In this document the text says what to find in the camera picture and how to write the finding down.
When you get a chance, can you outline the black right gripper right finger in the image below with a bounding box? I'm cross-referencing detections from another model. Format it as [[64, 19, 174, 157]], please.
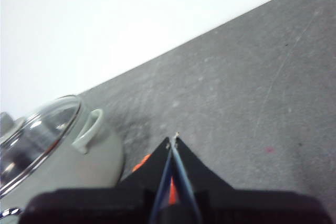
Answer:
[[172, 132, 235, 201]]

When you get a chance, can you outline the pale green electric pot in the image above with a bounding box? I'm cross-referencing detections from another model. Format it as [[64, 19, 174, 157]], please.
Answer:
[[0, 100, 125, 217]]

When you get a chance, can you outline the orange pumpkin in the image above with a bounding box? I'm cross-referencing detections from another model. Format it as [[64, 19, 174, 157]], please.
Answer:
[[131, 153, 176, 205]]

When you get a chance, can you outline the glass lid with green knob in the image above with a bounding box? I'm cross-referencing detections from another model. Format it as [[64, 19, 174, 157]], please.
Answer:
[[0, 94, 82, 196]]

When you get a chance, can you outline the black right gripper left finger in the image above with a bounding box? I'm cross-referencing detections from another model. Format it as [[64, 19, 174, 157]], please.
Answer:
[[119, 136, 174, 198]]

